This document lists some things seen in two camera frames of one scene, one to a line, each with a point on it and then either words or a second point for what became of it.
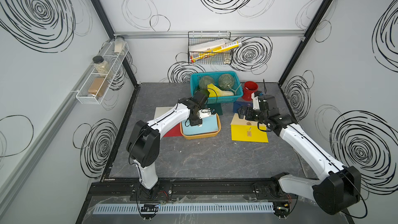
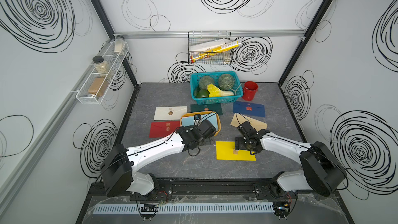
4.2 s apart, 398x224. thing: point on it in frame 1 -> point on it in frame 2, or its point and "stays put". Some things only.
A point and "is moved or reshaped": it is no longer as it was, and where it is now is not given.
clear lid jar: (119, 43) stays put
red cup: (250, 87) stays put
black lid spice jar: (102, 67) stays put
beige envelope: (237, 121) stays put
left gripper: (194, 122) -> (210, 140)
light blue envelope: (209, 124) stays put
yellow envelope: (249, 133) is moved or reshaped
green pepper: (205, 92) stays put
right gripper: (247, 112) -> (238, 142)
